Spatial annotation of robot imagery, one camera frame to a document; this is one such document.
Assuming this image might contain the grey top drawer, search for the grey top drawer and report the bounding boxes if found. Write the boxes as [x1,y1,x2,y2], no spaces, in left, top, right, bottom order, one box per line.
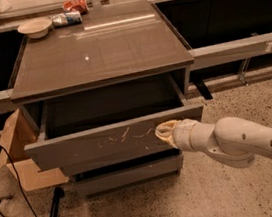
[24,74,203,170]

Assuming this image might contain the grey drawer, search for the grey drawer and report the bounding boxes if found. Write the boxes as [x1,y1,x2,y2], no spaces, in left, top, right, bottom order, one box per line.
[61,146,179,177]
[24,74,203,170]
[74,153,184,197]

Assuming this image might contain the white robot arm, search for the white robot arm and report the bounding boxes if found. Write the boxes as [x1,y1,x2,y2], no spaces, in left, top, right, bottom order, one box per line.
[155,117,272,168]

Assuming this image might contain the grey bottom drawer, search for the grey bottom drawer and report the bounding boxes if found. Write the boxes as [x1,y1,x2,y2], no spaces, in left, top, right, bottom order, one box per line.
[74,153,184,197]

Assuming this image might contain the grey drawer cabinet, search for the grey drawer cabinet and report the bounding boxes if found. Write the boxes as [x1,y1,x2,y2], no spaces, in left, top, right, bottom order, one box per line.
[0,0,213,208]

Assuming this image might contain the grey middle drawer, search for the grey middle drawer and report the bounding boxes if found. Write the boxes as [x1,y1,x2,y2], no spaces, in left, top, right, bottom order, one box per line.
[61,146,179,177]

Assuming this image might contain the blue white snack bag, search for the blue white snack bag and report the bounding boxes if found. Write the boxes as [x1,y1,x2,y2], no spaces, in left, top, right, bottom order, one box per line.
[51,11,82,27]

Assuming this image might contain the red snack bag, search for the red snack bag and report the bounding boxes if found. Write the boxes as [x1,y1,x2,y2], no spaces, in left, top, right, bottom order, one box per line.
[62,0,88,14]

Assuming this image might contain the cardboard box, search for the cardboard box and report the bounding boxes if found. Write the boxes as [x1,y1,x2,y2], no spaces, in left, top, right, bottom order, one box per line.
[0,109,68,191]

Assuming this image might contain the white bowl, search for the white bowl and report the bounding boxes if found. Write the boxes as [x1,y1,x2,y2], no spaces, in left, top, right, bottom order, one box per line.
[18,17,52,39]

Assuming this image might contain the black cable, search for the black cable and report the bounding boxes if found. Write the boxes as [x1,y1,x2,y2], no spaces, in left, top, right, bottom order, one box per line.
[0,139,41,217]

